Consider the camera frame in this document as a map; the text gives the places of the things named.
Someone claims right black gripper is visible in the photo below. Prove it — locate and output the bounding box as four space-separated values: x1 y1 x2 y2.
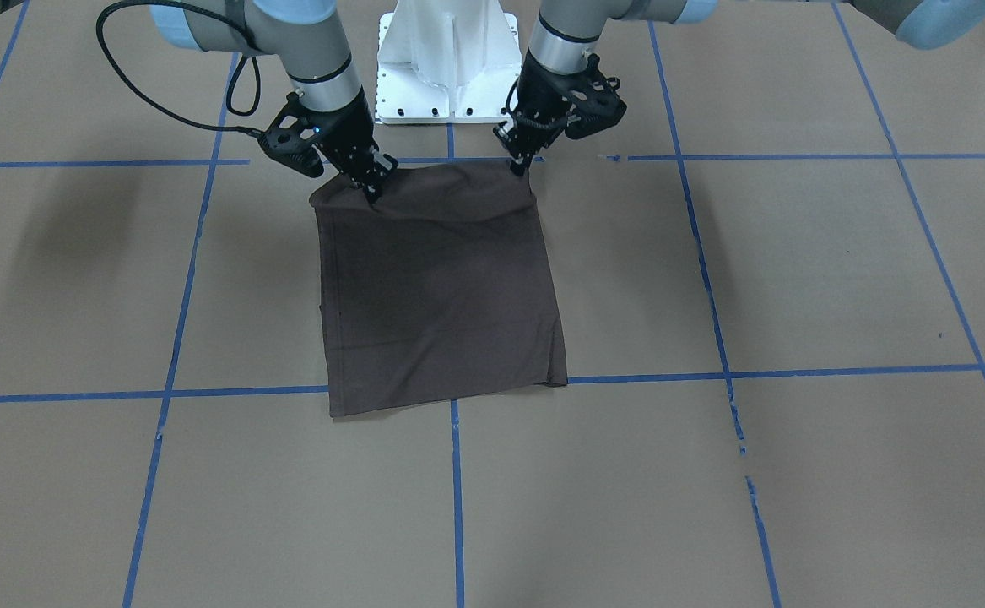
257 88 398 205

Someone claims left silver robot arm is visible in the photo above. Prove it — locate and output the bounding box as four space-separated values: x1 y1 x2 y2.
495 1 985 176

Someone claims dark brown t-shirt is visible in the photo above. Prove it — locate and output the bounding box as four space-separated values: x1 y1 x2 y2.
310 159 568 418

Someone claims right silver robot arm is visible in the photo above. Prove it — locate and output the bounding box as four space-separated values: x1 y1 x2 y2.
151 1 398 204

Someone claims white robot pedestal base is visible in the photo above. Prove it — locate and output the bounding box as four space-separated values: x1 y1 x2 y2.
374 1 522 124

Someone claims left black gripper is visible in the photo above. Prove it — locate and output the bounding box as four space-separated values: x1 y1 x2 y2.
495 52 627 176

